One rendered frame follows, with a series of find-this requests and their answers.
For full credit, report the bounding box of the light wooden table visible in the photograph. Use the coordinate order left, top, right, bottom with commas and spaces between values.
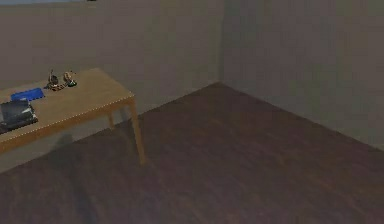
0, 67, 148, 166

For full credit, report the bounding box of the small brown figurine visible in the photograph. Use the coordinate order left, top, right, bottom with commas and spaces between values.
63, 70, 78, 88

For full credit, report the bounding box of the small dark figurine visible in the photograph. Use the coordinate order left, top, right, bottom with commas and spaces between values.
44, 69, 65, 92

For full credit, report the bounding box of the blue flat book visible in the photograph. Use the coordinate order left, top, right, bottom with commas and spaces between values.
10, 87, 46, 102

